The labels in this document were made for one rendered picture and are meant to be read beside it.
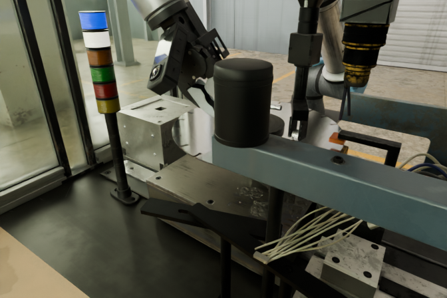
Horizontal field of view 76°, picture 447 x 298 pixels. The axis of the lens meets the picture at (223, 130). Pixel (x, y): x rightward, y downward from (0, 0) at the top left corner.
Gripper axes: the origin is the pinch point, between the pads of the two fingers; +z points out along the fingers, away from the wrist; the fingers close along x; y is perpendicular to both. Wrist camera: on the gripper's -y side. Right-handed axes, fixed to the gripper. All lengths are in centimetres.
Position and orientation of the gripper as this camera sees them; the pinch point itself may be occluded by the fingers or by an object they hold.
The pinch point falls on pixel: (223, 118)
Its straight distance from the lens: 51.0
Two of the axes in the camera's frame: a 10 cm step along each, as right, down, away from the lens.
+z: 5.2, 8.0, 3.1
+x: -7.6, 2.5, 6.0
